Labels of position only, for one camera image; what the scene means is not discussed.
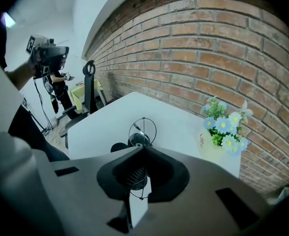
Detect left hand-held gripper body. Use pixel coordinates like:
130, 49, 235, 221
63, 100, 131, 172
25, 34, 66, 80

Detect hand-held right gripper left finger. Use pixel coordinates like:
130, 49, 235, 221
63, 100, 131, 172
37, 147, 145, 236

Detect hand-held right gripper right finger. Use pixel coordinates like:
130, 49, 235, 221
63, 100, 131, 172
134, 147, 270, 236

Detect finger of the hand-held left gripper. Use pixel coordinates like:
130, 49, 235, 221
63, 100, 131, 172
39, 46, 70, 59

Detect thin-framed eyeglasses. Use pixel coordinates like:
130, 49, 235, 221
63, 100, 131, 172
128, 117, 158, 202

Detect person's left forearm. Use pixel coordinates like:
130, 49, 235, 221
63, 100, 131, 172
4, 58, 37, 91

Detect long ceiling light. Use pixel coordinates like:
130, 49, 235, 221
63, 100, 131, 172
1, 11, 17, 29

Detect yellow-green table cover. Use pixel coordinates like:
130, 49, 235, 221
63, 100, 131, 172
69, 79, 104, 113

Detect black office chair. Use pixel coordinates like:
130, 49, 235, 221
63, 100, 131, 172
59, 59, 106, 149

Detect potted artificial flowers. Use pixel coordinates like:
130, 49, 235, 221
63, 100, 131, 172
198, 96, 255, 162

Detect white table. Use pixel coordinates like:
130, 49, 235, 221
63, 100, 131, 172
67, 91, 242, 179

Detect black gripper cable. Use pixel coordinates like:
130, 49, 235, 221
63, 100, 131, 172
33, 77, 53, 130

